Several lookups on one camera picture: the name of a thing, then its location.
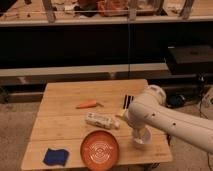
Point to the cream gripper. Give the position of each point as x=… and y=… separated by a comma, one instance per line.
x=138, y=132

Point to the blue sponge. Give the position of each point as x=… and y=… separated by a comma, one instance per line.
x=56, y=157

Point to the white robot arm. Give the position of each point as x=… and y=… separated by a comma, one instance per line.
x=149, y=108

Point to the long wooden shelf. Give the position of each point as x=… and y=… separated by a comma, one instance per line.
x=102, y=12

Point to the black box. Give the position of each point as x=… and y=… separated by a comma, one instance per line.
x=195, y=59

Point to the orange ceramic bowl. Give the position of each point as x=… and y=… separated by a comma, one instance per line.
x=99, y=151

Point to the white cup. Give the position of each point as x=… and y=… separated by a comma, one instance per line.
x=144, y=140

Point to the orange carrot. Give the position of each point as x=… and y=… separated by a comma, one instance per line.
x=89, y=104

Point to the wooden table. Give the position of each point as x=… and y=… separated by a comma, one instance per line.
x=81, y=124

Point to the black power adapter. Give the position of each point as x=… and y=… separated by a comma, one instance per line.
x=175, y=101

